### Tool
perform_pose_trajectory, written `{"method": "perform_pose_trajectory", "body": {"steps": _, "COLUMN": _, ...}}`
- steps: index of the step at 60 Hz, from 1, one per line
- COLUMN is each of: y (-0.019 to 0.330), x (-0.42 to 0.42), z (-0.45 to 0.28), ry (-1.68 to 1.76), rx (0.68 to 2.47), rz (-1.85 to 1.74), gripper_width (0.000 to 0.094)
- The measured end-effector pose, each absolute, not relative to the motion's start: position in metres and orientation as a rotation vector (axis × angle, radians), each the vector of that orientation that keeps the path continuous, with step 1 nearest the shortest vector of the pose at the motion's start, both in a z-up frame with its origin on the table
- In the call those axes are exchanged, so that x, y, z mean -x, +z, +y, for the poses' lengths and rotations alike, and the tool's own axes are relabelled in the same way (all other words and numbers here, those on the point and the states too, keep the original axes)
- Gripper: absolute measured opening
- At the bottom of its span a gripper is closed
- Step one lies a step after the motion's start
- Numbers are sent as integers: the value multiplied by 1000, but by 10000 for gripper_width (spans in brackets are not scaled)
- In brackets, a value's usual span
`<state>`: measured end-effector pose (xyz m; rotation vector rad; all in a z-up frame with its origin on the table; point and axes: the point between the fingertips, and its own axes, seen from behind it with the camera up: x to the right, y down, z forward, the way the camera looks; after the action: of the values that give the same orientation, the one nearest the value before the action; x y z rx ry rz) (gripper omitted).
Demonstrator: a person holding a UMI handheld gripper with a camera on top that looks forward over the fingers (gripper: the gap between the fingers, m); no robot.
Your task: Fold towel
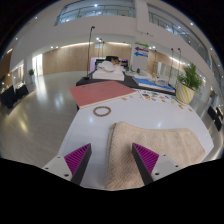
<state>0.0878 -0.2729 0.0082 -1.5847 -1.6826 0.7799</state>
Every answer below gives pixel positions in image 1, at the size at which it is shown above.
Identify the purple arrow sign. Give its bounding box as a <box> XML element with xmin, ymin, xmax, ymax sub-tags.
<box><xmin>134</xmin><ymin>46</ymin><xmax>150</xmax><ymax>54</ymax></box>

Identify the blue flat model board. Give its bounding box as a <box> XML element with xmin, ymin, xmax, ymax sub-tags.
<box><xmin>132</xmin><ymin>76</ymin><xmax>177</xmax><ymax>96</ymax></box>

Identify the black light stand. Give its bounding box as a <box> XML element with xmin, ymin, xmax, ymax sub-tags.
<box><xmin>83</xmin><ymin>25</ymin><xmax>96</xmax><ymax>81</ymax></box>

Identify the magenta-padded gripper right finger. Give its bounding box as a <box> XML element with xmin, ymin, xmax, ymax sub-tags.
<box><xmin>131</xmin><ymin>142</ymin><xmax>183</xmax><ymax>186</ymax></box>

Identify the green arrow sign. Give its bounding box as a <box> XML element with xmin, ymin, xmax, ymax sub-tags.
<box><xmin>134</xmin><ymin>41</ymin><xmax>150</xmax><ymax>49</ymax></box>

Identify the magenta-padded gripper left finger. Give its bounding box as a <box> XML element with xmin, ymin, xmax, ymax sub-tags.
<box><xmin>42</xmin><ymin>143</ymin><xmax>92</xmax><ymax>186</ymax></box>

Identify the blue arrow sign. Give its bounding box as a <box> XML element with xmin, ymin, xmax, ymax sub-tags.
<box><xmin>134</xmin><ymin>51</ymin><xmax>149</xmax><ymax>58</ymax></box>

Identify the black chairs group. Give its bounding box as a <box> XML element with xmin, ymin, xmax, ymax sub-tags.
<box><xmin>0</xmin><ymin>83</ymin><xmax>29</xmax><ymax>109</ymax></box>
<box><xmin>207</xmin><ymin>104</ymin><xmax>224</xmax><ymax>132</ymax></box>

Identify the pink flat board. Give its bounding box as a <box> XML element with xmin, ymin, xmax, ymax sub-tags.
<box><xmin>69</xmin><ymin>80</ymin><xmax>137</xmax><ymax>109</ymax></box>

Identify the small potted plant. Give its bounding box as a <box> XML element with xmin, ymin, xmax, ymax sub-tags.
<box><xmin>27</xmin><ymin>68</ymin><xmax>36</xmax><ymax>84</ymax></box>

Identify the beige towel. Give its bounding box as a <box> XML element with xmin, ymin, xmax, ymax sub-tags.
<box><xmin>105</xmin><ymin>120</ymin><xmax>207</xmax><ymax>191</ymax></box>

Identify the plant in striped pot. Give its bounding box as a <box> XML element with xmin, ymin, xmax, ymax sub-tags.
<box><xmin>175</xmin><ymin>62</ymin><xmax>203</xmax><ymax>105</ymax></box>

